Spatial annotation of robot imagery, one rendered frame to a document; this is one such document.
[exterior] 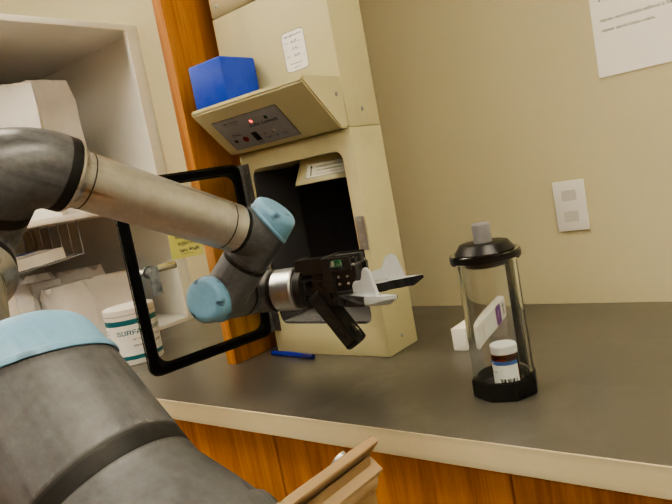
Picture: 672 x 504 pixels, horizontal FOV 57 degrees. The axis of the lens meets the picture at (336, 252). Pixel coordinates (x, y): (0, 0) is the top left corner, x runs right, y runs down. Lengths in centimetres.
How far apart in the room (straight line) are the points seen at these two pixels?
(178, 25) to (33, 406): 118
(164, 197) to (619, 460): 65
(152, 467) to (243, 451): 88
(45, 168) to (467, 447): 64
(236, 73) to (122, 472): 105
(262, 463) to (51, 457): 86
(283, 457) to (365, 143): 62
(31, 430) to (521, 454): 62
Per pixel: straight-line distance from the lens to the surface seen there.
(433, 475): 99
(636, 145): 146
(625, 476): 83
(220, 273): 100
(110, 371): 44
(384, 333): 128
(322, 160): 133
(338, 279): 102
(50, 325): 46
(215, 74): 133
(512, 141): 154
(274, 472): 122
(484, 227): 96
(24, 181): 79
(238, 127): 134
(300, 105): 121
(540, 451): 85
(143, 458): 39
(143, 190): 85
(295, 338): 144
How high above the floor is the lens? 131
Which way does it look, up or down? 7 degrees down
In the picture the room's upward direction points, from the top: 11 degrees counter-clockwise
